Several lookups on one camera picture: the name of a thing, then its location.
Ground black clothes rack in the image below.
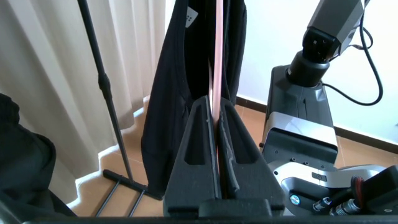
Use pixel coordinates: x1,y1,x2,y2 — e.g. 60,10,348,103
76,0,163,218

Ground black garment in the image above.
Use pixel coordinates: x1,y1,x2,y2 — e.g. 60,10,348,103
141,0,248,197

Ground black cable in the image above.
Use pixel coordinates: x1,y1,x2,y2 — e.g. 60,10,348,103
322,0,384,106

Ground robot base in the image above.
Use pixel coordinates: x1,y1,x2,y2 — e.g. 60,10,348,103
259,65,398,218

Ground beige curtain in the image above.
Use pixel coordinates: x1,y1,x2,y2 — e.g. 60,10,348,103
0,0,167,205

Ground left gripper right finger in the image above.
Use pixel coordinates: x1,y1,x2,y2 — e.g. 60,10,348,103
217,98,286,218

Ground black shorts with white cord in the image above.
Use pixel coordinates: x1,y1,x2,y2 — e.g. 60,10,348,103
0,93,77,218

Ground pink clothes hanger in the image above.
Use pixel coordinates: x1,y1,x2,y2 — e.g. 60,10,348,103
208,0,224,175

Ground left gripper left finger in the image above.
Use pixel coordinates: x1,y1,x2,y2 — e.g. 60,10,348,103
163,95,222,218

